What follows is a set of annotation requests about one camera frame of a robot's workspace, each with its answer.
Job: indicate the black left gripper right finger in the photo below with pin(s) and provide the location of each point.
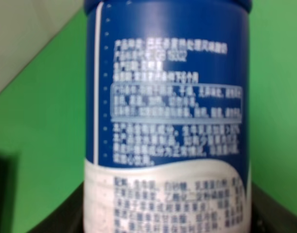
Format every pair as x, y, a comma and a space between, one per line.
268, 216

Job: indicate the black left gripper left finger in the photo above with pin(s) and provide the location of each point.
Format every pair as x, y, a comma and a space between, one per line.
66, 218

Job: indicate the blue white yogurt drink bottle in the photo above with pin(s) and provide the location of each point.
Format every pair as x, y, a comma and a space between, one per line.
167, 117

